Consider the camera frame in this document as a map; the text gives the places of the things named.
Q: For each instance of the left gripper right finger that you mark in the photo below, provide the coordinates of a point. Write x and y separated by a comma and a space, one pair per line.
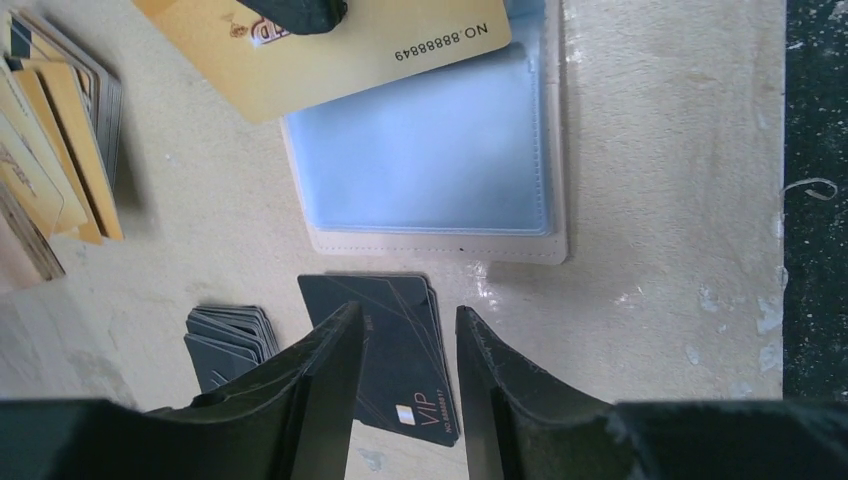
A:
521, 422

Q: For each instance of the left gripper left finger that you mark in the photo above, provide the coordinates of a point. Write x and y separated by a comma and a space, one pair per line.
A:
289, 418

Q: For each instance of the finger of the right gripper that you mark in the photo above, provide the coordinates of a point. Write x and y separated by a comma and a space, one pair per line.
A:
301, 17

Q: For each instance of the single gold credit card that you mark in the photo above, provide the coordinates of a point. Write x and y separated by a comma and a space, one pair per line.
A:
266, 71

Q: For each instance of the black VIP card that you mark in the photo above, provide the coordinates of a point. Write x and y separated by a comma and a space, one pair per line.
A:
404, 386

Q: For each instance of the wooden board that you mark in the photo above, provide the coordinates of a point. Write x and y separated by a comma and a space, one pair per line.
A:
26, 257

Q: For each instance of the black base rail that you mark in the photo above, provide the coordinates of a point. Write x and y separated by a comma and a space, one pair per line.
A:
815, 201

